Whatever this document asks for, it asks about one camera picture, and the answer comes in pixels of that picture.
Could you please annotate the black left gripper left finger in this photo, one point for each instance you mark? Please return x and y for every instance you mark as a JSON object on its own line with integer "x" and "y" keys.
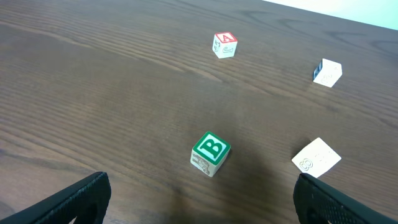
{"x": 85, "y": 201}

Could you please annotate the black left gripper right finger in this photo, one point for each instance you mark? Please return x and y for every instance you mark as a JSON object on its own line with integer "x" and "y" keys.
{"x": 318, "y": 203}

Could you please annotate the white block with red side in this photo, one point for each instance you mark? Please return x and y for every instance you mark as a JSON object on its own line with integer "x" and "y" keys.
{"x": 316, "y": 158}

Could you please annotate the green letter B block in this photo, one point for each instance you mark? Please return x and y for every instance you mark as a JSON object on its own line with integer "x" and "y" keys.
{"x": 209, "y": 153}

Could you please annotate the plain white wooden block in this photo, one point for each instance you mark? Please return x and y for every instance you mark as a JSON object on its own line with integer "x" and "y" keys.
{"x": 327, "y": 73}

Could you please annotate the red letter A block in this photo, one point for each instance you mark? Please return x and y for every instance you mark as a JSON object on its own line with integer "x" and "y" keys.
{"x": 224, "y": 44}

